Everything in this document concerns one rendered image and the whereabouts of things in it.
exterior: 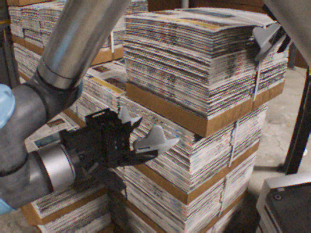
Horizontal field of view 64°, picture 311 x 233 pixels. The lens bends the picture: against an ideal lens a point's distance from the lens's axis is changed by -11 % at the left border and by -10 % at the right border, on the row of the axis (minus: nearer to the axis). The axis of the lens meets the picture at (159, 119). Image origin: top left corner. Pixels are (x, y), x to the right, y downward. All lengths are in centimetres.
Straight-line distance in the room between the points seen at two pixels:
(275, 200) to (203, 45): 31
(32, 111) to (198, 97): 32
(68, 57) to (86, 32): 5
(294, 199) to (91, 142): 36
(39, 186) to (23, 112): 11
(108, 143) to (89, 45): 17
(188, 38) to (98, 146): 27
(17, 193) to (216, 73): 41
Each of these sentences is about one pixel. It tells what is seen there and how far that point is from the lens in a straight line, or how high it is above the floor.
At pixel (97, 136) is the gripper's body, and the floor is 91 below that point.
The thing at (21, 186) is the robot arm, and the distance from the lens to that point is 42.
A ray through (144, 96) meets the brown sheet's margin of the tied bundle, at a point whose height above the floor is 86.
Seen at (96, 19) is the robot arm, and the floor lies 110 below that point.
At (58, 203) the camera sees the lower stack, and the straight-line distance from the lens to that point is 104.
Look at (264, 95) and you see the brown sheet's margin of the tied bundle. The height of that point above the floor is 87.
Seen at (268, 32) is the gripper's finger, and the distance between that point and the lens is 60.
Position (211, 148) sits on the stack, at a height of 75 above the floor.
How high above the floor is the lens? 115
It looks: 29 degrees down
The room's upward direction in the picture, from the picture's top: straight up
